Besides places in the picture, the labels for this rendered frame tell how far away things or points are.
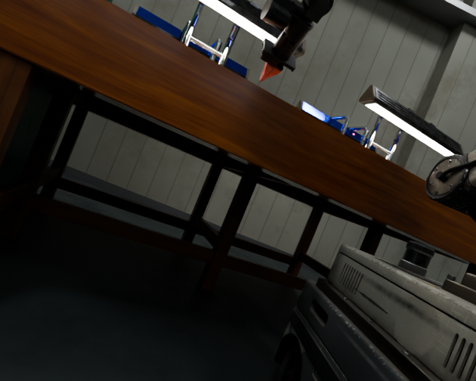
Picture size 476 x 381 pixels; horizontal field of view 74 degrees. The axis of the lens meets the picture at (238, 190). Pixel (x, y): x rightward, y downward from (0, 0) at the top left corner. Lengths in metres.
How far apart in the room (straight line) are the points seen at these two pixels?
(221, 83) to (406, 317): 0.63
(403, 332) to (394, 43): 3.51
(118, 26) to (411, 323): 0.81
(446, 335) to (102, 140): 3.11
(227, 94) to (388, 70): 3.13
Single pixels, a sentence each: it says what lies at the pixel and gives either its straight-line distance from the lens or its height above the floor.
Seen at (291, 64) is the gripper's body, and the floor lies 0.87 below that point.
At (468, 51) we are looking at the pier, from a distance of 4.16.
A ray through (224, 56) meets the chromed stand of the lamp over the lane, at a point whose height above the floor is 0.96.
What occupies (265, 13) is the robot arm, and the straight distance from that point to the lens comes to 0.86.
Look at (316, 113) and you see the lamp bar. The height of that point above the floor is 1.08.
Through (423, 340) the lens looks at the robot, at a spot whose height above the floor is 0.40.
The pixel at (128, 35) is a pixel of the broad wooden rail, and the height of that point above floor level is 0.72.
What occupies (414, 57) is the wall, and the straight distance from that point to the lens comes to 4.02.
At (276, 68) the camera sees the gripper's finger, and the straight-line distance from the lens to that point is 0.92.
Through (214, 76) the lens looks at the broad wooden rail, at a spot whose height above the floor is 0.73.
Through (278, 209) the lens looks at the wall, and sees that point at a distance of 3.28.
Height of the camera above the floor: 0.51
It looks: 1 degrees down
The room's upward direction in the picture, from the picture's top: 22 degrees clockwise
